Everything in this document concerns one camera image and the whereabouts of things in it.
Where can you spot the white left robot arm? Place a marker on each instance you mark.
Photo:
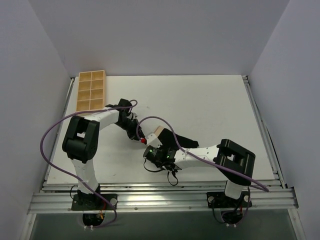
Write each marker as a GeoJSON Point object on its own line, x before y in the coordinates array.
{"type": "Point", "coordinates": [81, 142]}

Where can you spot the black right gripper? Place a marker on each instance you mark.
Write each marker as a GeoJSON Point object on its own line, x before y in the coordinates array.
{"type": "Point", "coordinates": [169, 136]}

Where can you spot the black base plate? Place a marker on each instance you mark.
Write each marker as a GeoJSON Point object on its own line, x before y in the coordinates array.
{"type": "Point", "coordinates": [218, 200]}
{"type": "Point", "coordinates": [91, 202]}

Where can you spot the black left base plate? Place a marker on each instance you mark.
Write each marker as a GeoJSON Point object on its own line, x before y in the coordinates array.
{"type": "Point", "coordinates": [91, 202]}

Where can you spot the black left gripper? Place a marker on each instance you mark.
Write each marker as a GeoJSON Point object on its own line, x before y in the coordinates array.
{"type": "Point", "coordinates": [133, 129]}

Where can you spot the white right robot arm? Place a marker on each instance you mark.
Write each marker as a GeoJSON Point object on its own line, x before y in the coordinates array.
{"type": "Point", "coordinates": [235, 162]}

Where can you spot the black underwear with beige waistband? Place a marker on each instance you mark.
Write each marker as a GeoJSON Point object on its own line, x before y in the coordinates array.
{"type": "Point", "coordinates": [168, 140]}

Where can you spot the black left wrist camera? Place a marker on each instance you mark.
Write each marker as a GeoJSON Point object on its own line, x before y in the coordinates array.
{"type": "Point", "coordinates": [124, 103]}

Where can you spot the wooden compartment tray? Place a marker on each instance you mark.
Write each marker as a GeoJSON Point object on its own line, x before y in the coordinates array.
{"type": "Point", "coordinates": [91, 93]}

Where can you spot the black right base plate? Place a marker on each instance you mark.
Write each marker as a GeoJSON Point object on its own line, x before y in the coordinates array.
{"type": "Point", "coordinates": [218, 200]}

